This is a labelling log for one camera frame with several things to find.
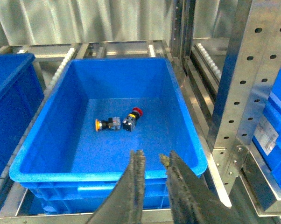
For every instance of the yellow mushroom push button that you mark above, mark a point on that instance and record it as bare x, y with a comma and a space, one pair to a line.
112, 123

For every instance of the perforated metal shelf post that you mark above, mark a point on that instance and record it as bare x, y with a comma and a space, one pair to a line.
252, 62

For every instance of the blue middle upper bin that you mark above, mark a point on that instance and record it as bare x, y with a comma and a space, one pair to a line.
20, 96

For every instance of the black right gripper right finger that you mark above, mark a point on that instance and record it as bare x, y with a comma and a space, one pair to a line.
191, 201

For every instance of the blue bin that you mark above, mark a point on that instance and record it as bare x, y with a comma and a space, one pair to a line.
20, 96
71, 168

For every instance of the red mushroom push button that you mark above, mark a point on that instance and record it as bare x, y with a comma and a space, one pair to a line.
129, 122

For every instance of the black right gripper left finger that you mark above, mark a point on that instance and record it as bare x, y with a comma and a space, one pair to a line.
125, 203

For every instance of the white roller track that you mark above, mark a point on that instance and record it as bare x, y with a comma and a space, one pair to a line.
58, 72

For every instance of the blue right upper bin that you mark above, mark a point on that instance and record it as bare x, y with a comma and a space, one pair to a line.
71, 168

